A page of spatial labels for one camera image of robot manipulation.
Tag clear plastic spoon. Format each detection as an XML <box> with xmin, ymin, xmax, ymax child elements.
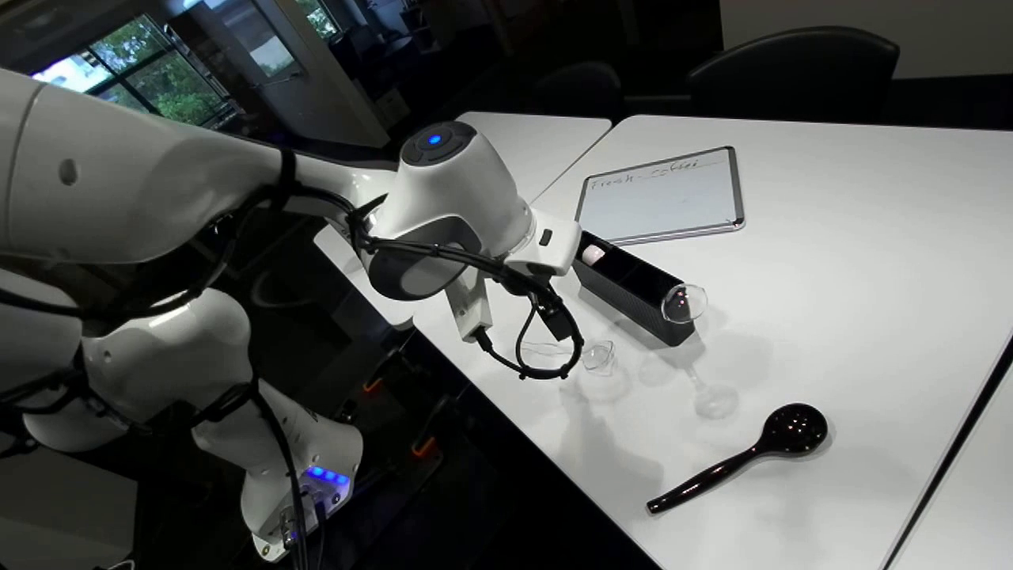
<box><xmin>658</xmin><ymin>287</ymin><xmax>709</xmax><ymax>327</ymax></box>

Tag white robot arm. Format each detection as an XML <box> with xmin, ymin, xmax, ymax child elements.
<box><xmin>0</xmin><ymin>72</ymin><xmax>534</xmax><ymax>560</ymax></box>

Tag black slotted spoon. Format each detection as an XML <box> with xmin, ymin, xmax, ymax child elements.
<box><xmin>646</xmin><ymin>402</ymin><xmax>829</xmax><ymax>516</ymax></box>

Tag black rectangular box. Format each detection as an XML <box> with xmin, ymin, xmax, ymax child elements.
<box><xmin>572</xmin><ymin>231</ymin><xmax>692</xmax><ymax>345</ymax></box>

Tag small whiteboard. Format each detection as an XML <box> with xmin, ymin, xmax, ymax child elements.
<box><xmin>576</xmin><ymin>147</ymin><xmax>743</xmax><ymax>245</ymax></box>

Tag dark office chair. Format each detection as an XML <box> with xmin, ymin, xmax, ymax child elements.
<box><xmin>686</xmin><ymin>25</ymin><xmax>898</xmax><ymax>110</ymax></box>

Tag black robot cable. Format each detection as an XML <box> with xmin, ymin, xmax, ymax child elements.
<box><xmin>352</xmin><ymin>194</ymin><xmax>586</xmax><ymax>385</ymax></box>

